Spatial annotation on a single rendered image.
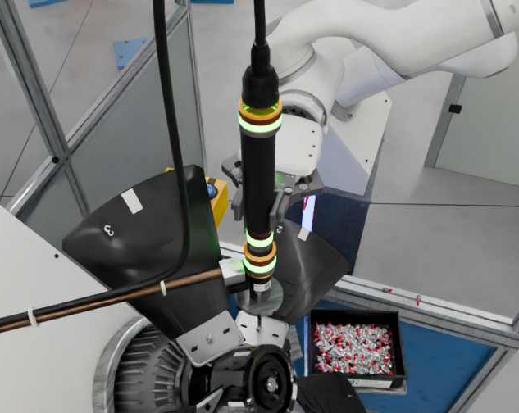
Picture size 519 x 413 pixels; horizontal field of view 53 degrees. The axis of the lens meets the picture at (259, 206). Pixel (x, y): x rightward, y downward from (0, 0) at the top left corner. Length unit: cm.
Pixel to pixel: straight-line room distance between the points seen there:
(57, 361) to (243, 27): 327
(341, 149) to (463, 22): 69
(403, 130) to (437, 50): 242
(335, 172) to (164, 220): 73
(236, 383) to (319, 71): 46
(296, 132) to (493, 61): 61
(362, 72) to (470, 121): 152
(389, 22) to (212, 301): 46
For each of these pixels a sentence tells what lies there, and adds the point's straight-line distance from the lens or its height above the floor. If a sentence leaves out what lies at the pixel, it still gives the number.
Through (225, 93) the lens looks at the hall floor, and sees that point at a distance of 331.
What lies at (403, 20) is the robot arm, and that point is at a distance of 74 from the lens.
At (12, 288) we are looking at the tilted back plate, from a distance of 91.
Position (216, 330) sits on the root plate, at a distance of 82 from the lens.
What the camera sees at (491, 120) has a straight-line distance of 276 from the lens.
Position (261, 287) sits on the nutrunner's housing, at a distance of 75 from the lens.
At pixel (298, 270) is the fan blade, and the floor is 118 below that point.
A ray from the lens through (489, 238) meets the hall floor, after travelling 273.
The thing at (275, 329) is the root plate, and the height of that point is 119.
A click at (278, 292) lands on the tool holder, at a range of 80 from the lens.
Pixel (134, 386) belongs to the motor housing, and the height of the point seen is 116.
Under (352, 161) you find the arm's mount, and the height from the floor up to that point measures 105.
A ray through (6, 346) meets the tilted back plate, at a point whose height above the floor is 125.
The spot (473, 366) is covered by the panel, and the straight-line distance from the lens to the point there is 160.
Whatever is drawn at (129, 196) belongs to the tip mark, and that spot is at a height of 144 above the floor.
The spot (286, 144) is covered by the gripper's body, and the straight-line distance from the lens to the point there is 68.
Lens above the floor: 199
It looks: 49 degrees down
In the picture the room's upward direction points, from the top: straight up
